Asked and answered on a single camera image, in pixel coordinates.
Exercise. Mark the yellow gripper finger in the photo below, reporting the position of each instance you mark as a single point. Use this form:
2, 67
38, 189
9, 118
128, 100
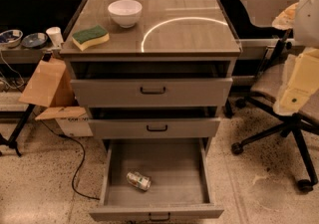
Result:
300, 81

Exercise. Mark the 7up soda can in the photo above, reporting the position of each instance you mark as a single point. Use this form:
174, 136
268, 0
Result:
139, 181

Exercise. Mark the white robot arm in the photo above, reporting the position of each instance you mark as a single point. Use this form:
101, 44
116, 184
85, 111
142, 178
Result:
303, 18

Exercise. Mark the top grey drawer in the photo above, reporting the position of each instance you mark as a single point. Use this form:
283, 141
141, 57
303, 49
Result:
150, 93

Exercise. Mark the grey drawer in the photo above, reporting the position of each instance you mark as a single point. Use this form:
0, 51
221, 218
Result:
180, 188
154, 128
150, 93

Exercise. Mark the grey drawer cabinet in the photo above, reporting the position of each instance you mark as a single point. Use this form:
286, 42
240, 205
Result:
174, 39

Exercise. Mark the bottom grey drawer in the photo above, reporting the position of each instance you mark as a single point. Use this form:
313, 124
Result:
180, 188

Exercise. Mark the middle grey drawer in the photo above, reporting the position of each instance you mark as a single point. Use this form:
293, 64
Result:
154, 128

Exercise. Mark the black office chair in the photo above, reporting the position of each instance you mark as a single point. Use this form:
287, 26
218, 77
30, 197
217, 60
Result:
263, 95

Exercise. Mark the white ceramic bowl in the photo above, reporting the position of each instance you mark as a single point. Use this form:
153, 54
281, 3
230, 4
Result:
126, 13

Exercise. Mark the green yellow sponge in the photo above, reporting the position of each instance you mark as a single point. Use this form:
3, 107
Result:
90, 37

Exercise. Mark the cardboard box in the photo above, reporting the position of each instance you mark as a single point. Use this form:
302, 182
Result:
50, 88

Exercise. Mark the white paper cup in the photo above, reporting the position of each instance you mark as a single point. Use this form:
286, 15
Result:
55, 36

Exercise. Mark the dark blue plate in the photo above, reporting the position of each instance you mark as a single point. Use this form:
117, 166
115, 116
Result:
35, 41

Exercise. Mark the blue patterned bowl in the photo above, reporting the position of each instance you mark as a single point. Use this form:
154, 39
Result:
10, 38

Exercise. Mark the black tripod stand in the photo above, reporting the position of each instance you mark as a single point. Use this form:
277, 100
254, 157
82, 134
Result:
9, 109

